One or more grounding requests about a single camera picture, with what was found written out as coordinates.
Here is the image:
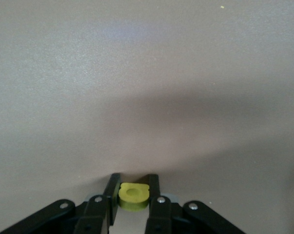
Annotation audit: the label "brown paper table cover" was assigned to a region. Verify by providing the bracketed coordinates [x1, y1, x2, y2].
[0, 0, 294, 234]

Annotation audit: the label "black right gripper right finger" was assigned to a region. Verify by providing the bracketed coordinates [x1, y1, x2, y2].
[144, 174, 247, 234]

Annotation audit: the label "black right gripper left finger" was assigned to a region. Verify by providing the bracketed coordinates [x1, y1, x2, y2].
[0, 173, 122, 234]

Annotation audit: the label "yellow foam letter d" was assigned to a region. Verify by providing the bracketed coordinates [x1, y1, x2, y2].
[118, 182, 150, 212]

